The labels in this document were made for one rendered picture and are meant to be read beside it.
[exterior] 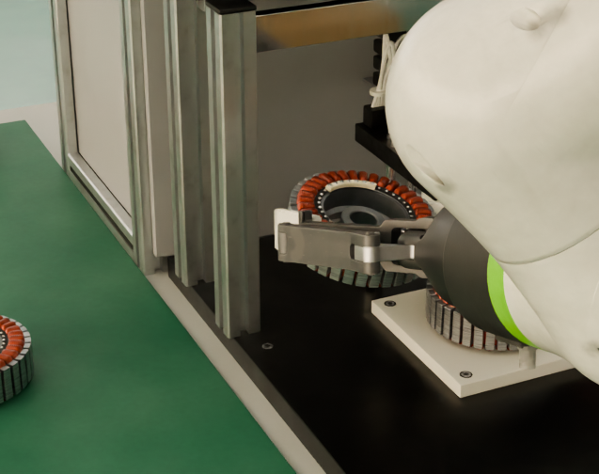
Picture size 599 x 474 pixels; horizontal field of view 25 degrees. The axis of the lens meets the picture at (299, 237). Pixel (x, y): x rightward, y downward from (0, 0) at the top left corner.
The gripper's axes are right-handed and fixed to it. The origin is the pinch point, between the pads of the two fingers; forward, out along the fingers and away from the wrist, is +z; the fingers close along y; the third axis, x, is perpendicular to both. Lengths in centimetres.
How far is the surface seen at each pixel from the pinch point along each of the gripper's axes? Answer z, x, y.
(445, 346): 5.6, -10.8, 9.8
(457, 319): 4.2, -8.4, 10.2
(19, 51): 335, 21, 39
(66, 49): 52, 14, -10
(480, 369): 1.7, -12.0, 10.8
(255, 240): 12.9, -2.1, -3.7
